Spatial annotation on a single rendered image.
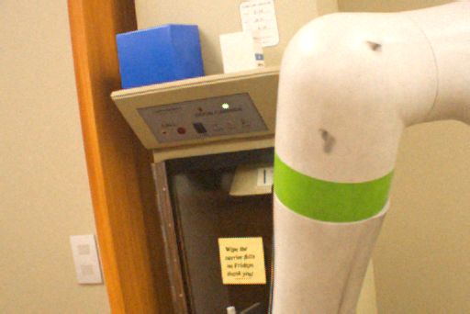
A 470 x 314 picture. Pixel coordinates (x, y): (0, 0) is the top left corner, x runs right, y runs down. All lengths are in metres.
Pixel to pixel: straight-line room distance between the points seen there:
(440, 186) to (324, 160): 1.08
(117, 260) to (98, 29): 0.38
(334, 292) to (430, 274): 1.02
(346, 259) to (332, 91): 0.18
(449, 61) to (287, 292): 0.28
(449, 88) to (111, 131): 0.85
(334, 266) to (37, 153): 1.46
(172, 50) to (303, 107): 0.67
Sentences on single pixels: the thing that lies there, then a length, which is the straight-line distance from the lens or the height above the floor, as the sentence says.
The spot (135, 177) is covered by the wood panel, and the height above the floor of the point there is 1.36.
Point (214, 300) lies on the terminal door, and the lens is 1.66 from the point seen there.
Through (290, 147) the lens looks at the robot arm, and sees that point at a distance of 0.91.
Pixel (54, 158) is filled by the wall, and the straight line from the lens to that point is 2.32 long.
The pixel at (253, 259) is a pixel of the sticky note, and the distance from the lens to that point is 1.62.
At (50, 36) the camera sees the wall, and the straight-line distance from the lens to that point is 2.31.
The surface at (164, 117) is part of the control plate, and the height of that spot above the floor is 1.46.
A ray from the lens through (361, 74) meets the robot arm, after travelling 0.86.
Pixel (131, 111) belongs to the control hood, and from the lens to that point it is 1.59.
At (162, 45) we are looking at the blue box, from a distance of 1.54.
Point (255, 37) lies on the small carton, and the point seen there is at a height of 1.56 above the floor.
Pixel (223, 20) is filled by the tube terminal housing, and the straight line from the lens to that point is 1.61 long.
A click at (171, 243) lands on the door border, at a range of 1.68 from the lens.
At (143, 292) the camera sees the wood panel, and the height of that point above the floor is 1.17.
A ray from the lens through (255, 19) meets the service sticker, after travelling 1.59.
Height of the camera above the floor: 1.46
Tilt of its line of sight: 3 degrees down
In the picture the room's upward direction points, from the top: 8 degrees counter-clockwise
